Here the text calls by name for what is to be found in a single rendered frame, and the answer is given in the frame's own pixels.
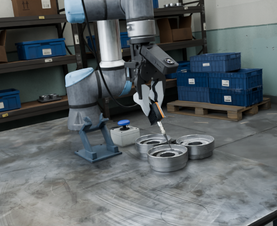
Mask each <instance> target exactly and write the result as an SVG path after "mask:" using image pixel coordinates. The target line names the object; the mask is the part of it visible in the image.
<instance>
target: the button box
mask: <svg viewBox="0 0 277 226"><path fill-rule="evenodd" d="M110 132H111V138H112V140H113V143H114V144H116V145H118V146H121V147H125V146H128V145H131V144H135V140H136V139H137V138H139V137H140V130H139V129H138V128H135V127H132V126H126V128H125V129H123V127H120V128H116V129H113V130H110Z"/></svg>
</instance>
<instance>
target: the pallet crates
mask: <svg viewBox="0 0 277 226"><path fill-rule="evenodd" d="M183 71H187V72H183ZM183 71H178V72H176V79H177V89H178V100H176V101H173V102H170V103H167V111H168V112H167V113H174V114H182V115H189V116H196V117H206V118H213V119H221V120H228V121H235V122H238V121H240V120H242V115H250V116H253V115H255V114H257V113H258V109H271V102H270V100H271V99H270V98H265V97H263V81H262V74H263V73H262V69H241V52H228V53H208V54H201V55H196V56H190V69H188V70H183ZM179 106H182V108H185V109H195V113H193V112H184V111H179ZM208 111H213V112H222V113H227V115H228V116H219V115H211V114H208Z"/></svg>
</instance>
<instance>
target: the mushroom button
mask: <svg viewBox="0 0 277 226"><path fill-rule="evenodd" d="M128 124H130V121H129V120H121V121H119V122H118V125H119V126H123V129H125V128H126V125H128Z"/></svg>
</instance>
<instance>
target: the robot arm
mask: <svg viewBox="0 0 277 226"><path fill-rule="evenodd" d="M64 4H65V12H66V18H67V20H68V22H69V23H83V22H86V19H85V15H84V10H83V6H82V2H81V0H64ZM84 5H85V8H86V13H87V17H88V22H95V21H97V28H98V36H99V45H100V53H101V62H100V67H101V71H102V73H103V76H104V79H105V82H106V84H107V86H108V89H109V91H110V92H111V94H112V96H113V97H114V96H122V95H126V94H128V93H129V92H130V90H131V87H132V82H134V86H135V89H136V91H137V93H135V94H134V96H133V99H134V101H135V102H136V103H138V104H139V105H140V106H141V108H142V110H143V112H144V113H145V115H146V116H149V113H150V110H151V109H150V106H149V103H150V100H149V97H151V99H152V100H153V101H155V102H157V103H159V105H160V107H161V105H162V102H163V96H164V94H165V87H166V77H165V75H166V74H172V73H176V71H177V68H178V65H179V64H178V63H177V62H176V61H175V60H173V59H172V58H171V57H170V56H169V55H168V54H166V53H165V52H164V51H163V50H162V49H161V48H160V47H159V46H158V45H156V44H155V43H152V44H150V42H153V41H155V36H154V35H155V34H156V31H155V21H154V10H153V0H84ZM119 19H126V22H127V30H128V37H129V38H131V39H129V40H127V45H130V50H131V58H132V59H131V60H129V62H125V61H124V60H123V59H122V50H121V41H120V31H119ZM65 80H66V90H67V96H68V102H69V109H70V111H69V116H68V122H67V126H68V129H69V130H81V128H82V126H83V125H84V123H85V121H84V120H83V118H84V117H86V116H87V117H89V118H90V119H91V121H92V124H93V126H97V125H98V123H99V117H100V114H101V112H100V110H99V107H98V104H97V99H101V98H108V97H111V96H110V95H109V93H108V91H107V89H106V87H105V85H104V83H103V80H102V78H101V74H100V71H99V70H96V71H94V69H93V68H86V69H81V70H77V71H73V72H71V73H68V74H67V75H66V77H65ZM149 80H152V81H151V90H149V87H148V86H147V85H145V83H148V82H149Z"/></svg>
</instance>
